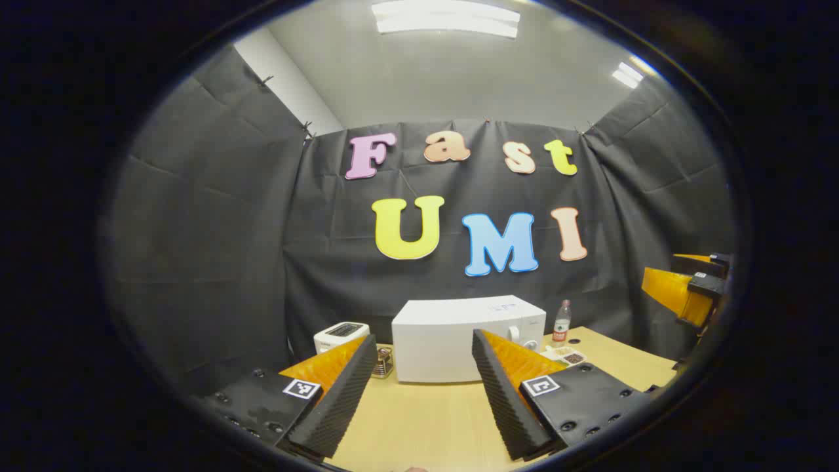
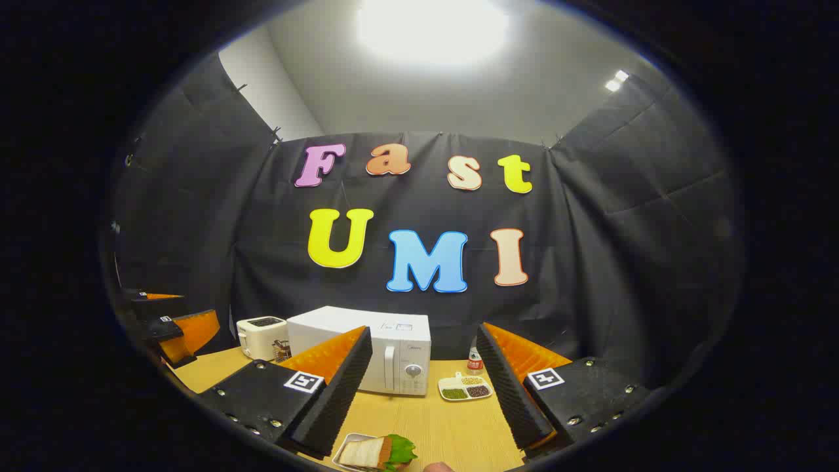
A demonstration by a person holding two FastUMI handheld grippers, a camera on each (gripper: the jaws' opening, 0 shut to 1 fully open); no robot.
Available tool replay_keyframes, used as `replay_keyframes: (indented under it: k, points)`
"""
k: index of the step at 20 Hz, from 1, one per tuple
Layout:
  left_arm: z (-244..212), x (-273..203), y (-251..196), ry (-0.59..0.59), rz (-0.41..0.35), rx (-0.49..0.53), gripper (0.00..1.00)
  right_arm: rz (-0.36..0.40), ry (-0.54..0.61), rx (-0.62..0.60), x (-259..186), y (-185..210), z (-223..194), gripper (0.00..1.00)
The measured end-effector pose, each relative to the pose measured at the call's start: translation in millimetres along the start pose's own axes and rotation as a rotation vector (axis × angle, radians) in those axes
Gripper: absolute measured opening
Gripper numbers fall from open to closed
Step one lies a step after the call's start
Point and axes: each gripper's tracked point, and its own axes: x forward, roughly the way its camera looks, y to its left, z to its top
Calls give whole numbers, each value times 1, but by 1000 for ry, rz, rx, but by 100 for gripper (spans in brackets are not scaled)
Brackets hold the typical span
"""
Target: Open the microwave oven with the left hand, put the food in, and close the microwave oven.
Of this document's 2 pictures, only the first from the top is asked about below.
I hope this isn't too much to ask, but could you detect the white toaster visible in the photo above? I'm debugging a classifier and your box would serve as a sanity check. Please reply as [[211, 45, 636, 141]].
[[313, 322, 371, 355]]

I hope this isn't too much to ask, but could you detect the white divided plate of beans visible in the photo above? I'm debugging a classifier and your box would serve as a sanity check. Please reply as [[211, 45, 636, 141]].
[[541, 344, 587, 366]]

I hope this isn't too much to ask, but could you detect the black backdrop cloth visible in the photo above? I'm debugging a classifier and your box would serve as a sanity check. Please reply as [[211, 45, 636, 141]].
[[105, 43, 738, 394]]

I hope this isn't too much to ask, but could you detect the white microwave oven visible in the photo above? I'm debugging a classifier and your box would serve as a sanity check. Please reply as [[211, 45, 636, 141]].
[[392, 295, 547, 384]]

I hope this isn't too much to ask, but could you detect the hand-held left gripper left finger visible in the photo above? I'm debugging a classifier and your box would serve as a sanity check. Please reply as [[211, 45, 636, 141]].
[[197, 334, 379, 460]]

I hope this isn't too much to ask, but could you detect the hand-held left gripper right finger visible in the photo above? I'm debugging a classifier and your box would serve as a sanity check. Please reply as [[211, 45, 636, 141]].
[[472, 329, 656, 462]]

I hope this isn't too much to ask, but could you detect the large ceiling light panel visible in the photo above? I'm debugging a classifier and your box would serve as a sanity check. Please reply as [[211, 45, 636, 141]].
[[372, 0, 522, 39]]

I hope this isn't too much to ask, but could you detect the clear plastic water bottle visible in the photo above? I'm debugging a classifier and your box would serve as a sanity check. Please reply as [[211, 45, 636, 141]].
[[552, 300, 572, 347]]

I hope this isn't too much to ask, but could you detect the small ceiling light panel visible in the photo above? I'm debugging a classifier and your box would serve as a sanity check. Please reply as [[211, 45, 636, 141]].
[[612, 61, 644, 89]]

